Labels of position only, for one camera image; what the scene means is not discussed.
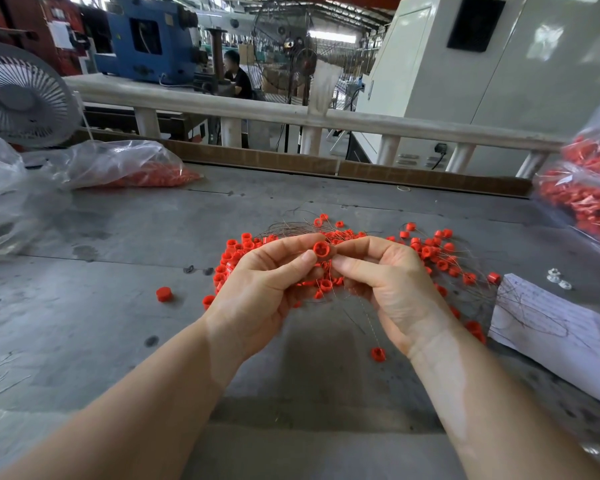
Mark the white metal railing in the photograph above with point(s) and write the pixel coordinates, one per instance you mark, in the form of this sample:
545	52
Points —
236	105

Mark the person's left forearm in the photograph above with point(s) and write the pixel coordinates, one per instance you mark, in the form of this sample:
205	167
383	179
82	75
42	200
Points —
115	425

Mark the small clear plastic piece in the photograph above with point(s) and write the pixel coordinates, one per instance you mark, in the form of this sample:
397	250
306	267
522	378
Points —
554	275
565	285

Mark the large grey machine cabinet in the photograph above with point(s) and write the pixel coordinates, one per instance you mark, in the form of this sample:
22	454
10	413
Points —
543	73

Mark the large clear bag red pieces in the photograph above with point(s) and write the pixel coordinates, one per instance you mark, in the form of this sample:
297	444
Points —
580	190

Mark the blue industrial machine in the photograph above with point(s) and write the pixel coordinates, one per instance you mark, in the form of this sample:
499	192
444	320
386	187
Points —
162	50

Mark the person's right hand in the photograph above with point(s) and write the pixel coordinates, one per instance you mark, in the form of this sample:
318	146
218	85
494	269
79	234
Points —
400	290

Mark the person's left hand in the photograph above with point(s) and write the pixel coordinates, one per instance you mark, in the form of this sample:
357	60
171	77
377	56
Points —
255	300

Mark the brown wooden board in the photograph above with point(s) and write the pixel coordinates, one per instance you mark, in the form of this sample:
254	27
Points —
285	161

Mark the white desk fan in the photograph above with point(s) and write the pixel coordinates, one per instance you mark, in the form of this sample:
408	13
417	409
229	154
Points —
22	98

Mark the black pedestal fan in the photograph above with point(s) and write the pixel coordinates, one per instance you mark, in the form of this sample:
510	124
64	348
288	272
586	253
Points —
304	63

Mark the clear bag with red pieces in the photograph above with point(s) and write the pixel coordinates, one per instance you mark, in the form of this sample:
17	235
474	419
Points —
118	165

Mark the pile of red plastic rings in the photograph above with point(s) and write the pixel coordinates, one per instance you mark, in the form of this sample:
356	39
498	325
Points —
430	250

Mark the red industrial machine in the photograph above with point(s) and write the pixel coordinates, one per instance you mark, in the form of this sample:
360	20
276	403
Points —
22	27

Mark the white paper sheet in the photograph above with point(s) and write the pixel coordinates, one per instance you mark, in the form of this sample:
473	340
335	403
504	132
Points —
555	340

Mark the person's right forearm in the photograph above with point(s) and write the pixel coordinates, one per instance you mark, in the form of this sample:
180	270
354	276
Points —
515	410

